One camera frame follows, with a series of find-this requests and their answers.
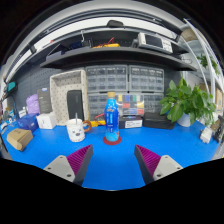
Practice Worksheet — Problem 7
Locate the black box with white label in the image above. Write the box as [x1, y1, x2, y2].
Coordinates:
[118, 115, 144, 130]

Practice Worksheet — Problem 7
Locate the white adapter block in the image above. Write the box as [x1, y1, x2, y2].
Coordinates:
[199, 126, 214, 145]

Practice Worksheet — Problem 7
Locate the black wall shelf unit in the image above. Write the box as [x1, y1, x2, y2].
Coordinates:
[6, 19, 198, 73]

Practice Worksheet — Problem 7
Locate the flat round red coaster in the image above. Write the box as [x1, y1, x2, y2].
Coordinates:
[102, 134, 123, 146]

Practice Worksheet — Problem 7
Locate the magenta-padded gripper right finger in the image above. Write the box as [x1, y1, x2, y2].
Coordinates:
[134, 144, 184, 185]

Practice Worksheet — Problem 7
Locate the brown cardboard box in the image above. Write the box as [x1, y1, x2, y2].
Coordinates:
[6, 127, 34, 152]

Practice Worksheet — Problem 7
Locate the blue box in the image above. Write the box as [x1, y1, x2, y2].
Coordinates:
[17, 113, 40, 132]

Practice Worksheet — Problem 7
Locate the grey small-parts drawer cabinet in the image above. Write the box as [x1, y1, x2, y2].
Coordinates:
[143, 93, 165, 115]
[87, 93, 109, 121]
[128, 65, 165, 93]
[85, 64, 129, 93]

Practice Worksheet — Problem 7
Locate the black zip case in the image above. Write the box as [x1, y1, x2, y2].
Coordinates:
[142, 112, 177, 131]

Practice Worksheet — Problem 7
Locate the green potted plant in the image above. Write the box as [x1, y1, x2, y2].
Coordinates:
[158, 78, 218, 128]

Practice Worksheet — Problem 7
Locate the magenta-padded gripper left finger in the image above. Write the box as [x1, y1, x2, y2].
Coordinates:
[43, 144, 94, 187]

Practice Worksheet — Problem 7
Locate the white rack shelf unit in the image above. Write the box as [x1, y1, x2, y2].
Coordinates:
[179, 18, 224, 111]

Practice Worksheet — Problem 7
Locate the cream dotted storage basket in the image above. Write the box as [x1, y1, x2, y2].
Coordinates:
[49, 68, 90, 127]

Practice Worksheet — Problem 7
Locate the purple bag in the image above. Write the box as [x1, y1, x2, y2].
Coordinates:
[25, 93, 41, 116]

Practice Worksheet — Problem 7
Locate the dark grey box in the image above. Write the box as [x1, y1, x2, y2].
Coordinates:
[36, 87, 53, 115]

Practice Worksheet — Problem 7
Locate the small white box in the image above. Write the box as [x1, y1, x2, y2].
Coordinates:
[35, 112, 58, 130]

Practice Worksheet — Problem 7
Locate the white mug brown handle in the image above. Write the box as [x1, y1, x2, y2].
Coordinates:
[66, 118, 92, 143]

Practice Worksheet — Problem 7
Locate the black clamp stand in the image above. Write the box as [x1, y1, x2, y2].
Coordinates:
[211, 114, 224, 144]

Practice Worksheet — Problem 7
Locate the blue drink bottle gold cap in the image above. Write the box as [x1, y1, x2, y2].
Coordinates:
[103, 91, 121, 143]

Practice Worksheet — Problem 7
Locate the black flat device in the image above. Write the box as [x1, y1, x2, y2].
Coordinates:
[66, 89, 85, 122]

